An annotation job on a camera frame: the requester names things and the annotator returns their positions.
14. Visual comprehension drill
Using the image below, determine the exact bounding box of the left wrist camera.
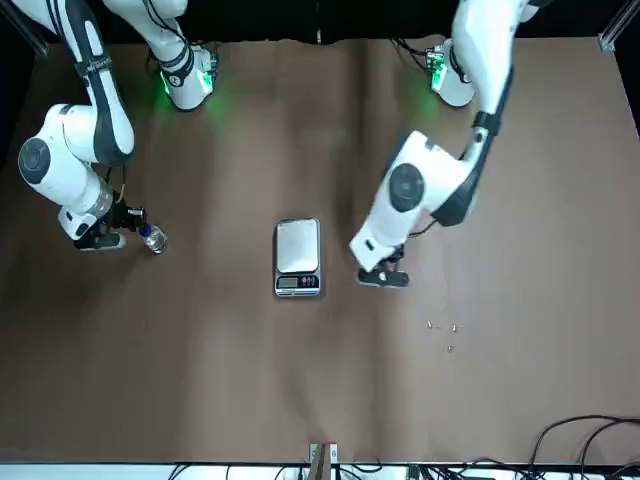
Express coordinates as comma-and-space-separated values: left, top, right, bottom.
356, 268, 411, 290

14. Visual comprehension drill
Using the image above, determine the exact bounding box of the dropper bottle blue cap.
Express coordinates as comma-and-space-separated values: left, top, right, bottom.
137, 223, 169, 256

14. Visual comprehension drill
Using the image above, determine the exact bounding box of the silver electronic balance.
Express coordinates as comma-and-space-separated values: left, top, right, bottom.
273, 216, 321, 300

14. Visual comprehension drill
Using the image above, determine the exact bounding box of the aluminium frame profile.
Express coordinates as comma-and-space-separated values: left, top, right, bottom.
597, 0, 640, 53
0, 0, 50, 57

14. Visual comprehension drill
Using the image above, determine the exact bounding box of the aluminium camera post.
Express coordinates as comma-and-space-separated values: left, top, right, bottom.
307, 441, 341, 480

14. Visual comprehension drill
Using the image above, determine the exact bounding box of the black looped cable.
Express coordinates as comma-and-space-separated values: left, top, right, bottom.
579, 421, 640, 469
529, 414, 640, 469

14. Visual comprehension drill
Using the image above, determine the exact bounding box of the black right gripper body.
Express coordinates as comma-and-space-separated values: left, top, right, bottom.
99, 198, 147, 236

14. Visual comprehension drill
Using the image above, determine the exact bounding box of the right arm wrist cable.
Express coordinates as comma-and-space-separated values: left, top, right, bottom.
102, 162, 127, 207

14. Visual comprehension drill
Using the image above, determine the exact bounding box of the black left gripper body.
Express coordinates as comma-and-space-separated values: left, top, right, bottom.
379, 243, 407, 274

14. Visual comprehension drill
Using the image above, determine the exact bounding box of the arm wrist cable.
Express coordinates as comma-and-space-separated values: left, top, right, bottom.
407, 212, 439, 239
102, 162, 127, 207

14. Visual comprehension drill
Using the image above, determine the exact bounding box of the left arm base cable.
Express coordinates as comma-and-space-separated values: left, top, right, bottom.
391, 36, 434, 74

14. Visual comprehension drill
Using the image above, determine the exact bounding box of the left arm wrist cable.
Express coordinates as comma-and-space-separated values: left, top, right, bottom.
407, 212, 439, 239

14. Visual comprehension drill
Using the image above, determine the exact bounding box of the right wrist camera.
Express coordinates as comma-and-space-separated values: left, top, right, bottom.
73, 230, 129, 253

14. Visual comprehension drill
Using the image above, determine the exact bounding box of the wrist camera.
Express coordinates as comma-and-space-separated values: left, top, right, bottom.
356, 268, 411, 290
73, 230, 129, 253

